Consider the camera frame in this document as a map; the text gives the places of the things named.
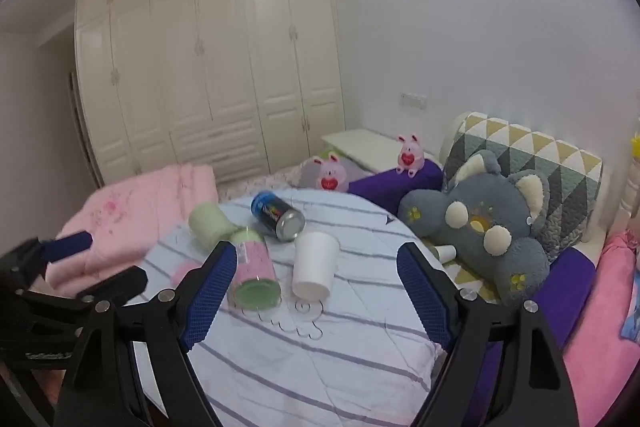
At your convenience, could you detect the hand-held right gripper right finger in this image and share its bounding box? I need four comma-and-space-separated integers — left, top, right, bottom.
396, 242, 581, 427

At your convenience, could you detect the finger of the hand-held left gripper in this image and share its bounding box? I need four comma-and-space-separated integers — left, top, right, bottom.
0, 231, 94, 293
15, 266, 149, 314

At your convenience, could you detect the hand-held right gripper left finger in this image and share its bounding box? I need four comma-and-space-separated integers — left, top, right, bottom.
52, 239, 238, 427

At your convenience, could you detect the white paper cup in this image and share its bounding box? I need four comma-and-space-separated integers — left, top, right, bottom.
291, 231, 341, 300

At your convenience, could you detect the pink and green clear cup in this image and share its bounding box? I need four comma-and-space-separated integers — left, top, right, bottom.
227, 229, 282, 312

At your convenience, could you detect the light green cup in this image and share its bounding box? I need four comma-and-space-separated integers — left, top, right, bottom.
188, 202, 237, 253

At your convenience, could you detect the pink floral blanket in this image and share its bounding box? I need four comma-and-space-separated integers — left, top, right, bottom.
47, 164, 218, 299

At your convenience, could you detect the white striped quilt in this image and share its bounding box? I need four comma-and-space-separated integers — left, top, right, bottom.
125, 188, 451, 427

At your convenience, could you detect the grey plush animal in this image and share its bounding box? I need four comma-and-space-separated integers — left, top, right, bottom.
397, 150, 551, 308

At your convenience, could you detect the blue drink can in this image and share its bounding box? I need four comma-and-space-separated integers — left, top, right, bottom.
250, 190, 306, 242

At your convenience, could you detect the floral bed sheet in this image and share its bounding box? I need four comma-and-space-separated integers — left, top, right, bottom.
216, 169, 303, 201

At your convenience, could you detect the purple pillow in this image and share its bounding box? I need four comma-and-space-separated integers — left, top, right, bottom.
347, 159, 444, 218

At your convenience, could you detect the purple bed sheet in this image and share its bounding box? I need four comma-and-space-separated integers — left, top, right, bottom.
465, 247, 598, 427

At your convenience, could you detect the pink pig plush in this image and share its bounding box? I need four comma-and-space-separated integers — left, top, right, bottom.
396, 133, 426, 178
312, 152, 351, 192

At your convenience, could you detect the white nightstand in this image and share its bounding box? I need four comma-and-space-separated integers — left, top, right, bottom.
320, 129, 443, 172

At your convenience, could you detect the pink fleece blanket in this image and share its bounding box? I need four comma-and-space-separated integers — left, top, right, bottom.
562, 232, 640, 427

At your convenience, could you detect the triangle pattern cushion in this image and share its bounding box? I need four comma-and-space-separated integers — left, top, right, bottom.
442, 112, 604, 260

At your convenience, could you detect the cream wardrobe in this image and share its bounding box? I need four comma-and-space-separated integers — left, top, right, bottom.
74, 0, 346, 188

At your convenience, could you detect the white bed headboard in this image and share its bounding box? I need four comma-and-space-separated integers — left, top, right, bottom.
580, 117, 640, 268

